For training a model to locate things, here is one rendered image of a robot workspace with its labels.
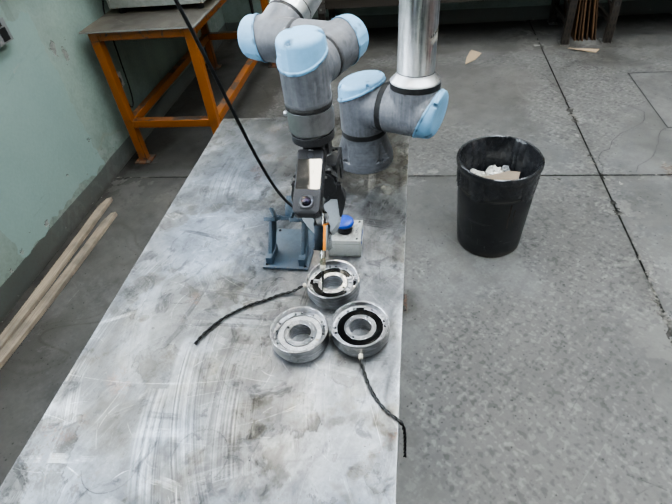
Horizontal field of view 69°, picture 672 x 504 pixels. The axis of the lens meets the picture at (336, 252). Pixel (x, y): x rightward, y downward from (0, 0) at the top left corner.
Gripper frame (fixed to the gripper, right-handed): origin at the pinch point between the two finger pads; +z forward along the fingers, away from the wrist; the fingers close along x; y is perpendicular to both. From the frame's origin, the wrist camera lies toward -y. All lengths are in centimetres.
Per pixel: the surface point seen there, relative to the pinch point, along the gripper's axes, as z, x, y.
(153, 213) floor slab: 93, 126, 116
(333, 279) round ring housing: 11.5, -1.1, -1.5
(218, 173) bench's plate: 13, 38, 38
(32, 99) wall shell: 29, 164, 119
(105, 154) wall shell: 78, 166, 149
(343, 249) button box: 11.1, -1.8, 7.2
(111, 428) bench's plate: 13.1, 30.0, -36.5
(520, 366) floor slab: 93, -53, 40
